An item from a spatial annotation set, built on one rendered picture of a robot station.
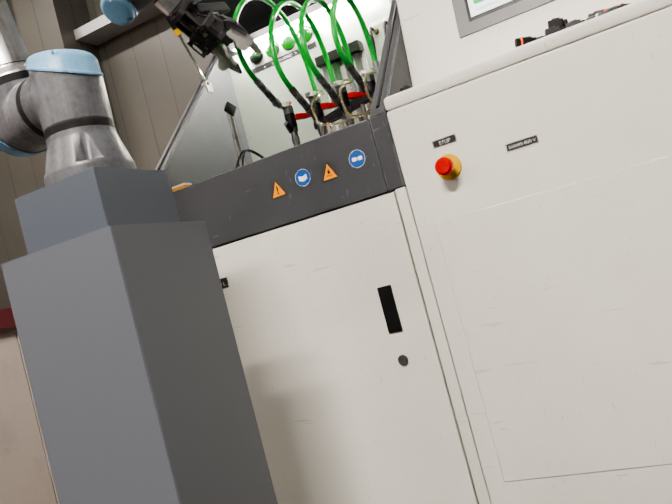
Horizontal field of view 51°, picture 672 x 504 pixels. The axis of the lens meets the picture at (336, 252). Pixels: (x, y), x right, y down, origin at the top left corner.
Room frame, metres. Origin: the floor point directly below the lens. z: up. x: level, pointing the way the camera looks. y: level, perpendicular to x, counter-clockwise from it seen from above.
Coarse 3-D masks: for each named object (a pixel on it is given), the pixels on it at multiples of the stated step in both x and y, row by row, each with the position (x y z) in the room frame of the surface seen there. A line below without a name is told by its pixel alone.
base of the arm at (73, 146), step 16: (48, 128) 1.15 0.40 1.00; (64, 128) 1.13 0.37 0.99; (80, 128) 1.14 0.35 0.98; (96, 128) 1.15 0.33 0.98; (112, 128) 1.18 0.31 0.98; (48, 144) 1.15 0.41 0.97; (64, 144) 1.13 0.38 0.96; (80, 144) 1.13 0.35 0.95; (96, 144) 1.14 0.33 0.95; (112, 144) 1.16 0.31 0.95; (48, 160) 1.14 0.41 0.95; (64, 160) 1.12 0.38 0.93; (80, 160) 1.12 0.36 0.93; (96, 160) 1.12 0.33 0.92; (112, 160) 1.14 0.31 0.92; (128, 160) 1.17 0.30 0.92; (48, 176) 1.13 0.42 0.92; (64, 176) 1.12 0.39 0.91
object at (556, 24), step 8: (608, 8) 1.36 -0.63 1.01; (616, 8) 1.35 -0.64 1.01; (592, 16) 1.37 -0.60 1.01; (552, 24) 1.40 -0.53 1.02; (560, 24) 1.40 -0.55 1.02; (568, 24) 1.38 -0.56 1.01; (576, 24) 1.37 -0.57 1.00; (552, 32) 1.39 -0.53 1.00; (520, 40) 1.41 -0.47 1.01; (528, 40) 1.41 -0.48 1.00
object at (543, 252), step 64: (448, 0) 1.65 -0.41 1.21; (576, 0) 1.51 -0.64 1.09; (448, 64) 1.63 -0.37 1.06; (576, 64) 1.29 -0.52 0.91; (640, 64) 1.25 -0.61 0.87; (448, 128) 1.41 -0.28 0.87; (512, 128) 1.36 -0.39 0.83; (576, 128) 1.31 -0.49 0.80; (640, 128) 1.26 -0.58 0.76; (448, 192) 1.42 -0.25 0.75; (512, 192) 1.37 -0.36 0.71; (576, 192) 1.32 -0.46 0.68; (640, 192) 1.27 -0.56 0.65; (448, 256) 1.44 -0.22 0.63; (512, 256) 1.38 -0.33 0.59; (576, 256) 1.33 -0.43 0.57; (640, 256) 1.29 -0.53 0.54; (448, 320) 1.46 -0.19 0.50; (512, 320) 1.40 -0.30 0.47; (576, 320) 1.35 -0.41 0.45; (640, 320) 1.30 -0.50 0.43; (512, 384) 1.41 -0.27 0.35; (576, 384) 1.36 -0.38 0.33; (640, 384) 1.31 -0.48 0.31; (512, 448) 1.43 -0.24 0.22; (576, 448) 1.37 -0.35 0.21; (640, 448) 1.32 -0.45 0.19
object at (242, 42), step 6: (234, 30) 1.65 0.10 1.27; (228, 36) 1.64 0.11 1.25; (234, 36) 1.64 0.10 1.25; (240, 36) 1.65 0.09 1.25; (246, 36) 1.65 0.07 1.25; (240, 42) 1.64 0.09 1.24; (246, 42) 1.65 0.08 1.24; (252, 42) 1.66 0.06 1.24; (240, 48) 1.63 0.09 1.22; (246, 48) 1.64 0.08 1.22; (252, 48) 1.67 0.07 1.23; (258, 48) 1.67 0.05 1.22
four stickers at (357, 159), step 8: (352, 152) 1.50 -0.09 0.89; (360, 152) 1.50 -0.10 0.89; (352, 160) 1.51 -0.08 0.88; (360, 160) 1.50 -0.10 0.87; (304, 168) 1.56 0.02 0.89; (320, 168) 1.54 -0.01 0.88; (328, 168) 1.53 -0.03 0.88; (336, 168) 1.52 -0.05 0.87; (352, 168) 1.51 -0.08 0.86; (296, 176) 1.57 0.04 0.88; (304, 176) 1.56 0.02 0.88; (328, 176) 1.53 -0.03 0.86; (336, 176) 1.53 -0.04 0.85; (272, 184) 1.60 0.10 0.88; (280, 184) 1.59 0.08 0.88; (296, 184) 1.57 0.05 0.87; (304, 184) 1.56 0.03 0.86; (272, 192) 1.60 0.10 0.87; (280, 192) 1.59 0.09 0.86
